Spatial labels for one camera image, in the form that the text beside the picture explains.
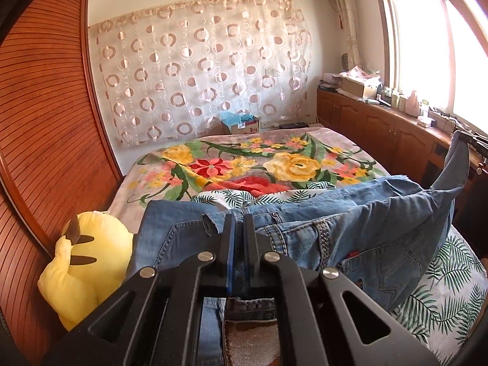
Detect cardboard box with blue cloth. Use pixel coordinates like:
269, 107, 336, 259
220, 112, 260, 135

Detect blue denim jeans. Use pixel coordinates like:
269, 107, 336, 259
127, 131, 471, 366

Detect long wooden sideboard cabinet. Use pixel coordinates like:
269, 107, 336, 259
316, 88, 488, 199

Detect cardboard box on sideboard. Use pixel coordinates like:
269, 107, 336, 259
340, 65, 381, 98

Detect yellow plush toy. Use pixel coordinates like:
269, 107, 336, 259
37, 211, 133, 331

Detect wooden framed window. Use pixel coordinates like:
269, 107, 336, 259
379, 0, 487, 131

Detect sheer circle-pattern curtain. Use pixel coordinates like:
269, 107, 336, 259
88, 0, 312, 147

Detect wooden slatted wardrobe door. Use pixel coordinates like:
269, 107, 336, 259
1, 0, 122, 365

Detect floral bed blanket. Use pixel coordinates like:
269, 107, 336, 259
108, 127, 387, 233

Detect leaf-pattern bed sheet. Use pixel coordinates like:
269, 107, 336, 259
193, 183, 487, 365

